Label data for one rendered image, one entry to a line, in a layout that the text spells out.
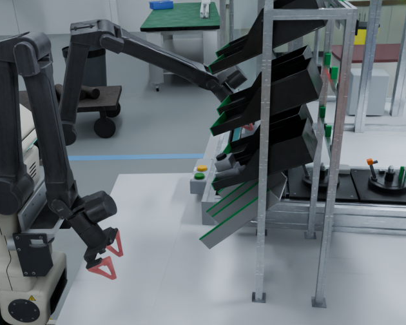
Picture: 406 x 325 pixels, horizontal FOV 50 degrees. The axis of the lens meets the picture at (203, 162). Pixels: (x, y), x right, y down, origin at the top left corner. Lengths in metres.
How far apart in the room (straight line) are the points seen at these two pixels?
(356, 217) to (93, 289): 0.91
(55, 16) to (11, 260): 10.48
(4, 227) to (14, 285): 0.20
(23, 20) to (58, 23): 0.87
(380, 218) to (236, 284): 0.57
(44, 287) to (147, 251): 0.35
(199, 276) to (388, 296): 0.56
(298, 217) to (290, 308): 0.40
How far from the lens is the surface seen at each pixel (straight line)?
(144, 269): 1.45
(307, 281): 1.41
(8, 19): 12.25
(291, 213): 1.59
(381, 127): 2.56
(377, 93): 2.72
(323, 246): 1.21
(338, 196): 1.63
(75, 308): 1.37
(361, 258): 1.54
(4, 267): 1.54
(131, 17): 11.32
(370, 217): 1.62
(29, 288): 1.56
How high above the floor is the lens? 1.78
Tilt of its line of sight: 26 degrees down
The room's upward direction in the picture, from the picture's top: 2 degrees counter-clockwise
